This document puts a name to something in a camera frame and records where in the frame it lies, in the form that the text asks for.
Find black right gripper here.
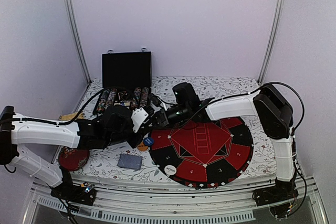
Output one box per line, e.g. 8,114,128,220
146,104,190,130

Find orange round blind button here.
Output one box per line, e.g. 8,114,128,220
137,142,149,152

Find blue small blind button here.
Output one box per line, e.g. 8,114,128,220
143,137,154,146

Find white blue dealer button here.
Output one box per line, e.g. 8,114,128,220
164,165,177,176

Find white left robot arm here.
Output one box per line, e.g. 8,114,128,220
1,105,149,200

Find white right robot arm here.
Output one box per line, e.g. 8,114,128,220
149,82,298,201

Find chip row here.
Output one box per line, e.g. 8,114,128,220
130,87,141,111
94,89,110,114
105,88,117,108
139,87,149,108

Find black triangular all-in button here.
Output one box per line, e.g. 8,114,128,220
118,91,128,100

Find blue playing card deck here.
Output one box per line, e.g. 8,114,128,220
117,154,142,170

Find far left chip row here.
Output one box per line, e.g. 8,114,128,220
94,89,110,114

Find far right chip row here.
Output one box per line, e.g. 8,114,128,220
139,87,149,108

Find floral white tablecloth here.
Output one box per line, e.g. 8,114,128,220
52,76,297,183

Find woven bamboo tray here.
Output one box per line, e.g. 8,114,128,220
58,113,85,121

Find round red black poker mat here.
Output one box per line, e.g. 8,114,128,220
149,117,254,189

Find black poker chip case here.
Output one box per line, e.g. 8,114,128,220
92,51,152,115

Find red floral round cushion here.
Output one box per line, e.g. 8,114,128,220
58,147,90,172

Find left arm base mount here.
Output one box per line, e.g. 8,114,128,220
50,182,97,206

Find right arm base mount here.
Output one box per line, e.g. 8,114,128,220
252,178,298,219

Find aluminium frame post left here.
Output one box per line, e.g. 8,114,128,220
64,0,92,84

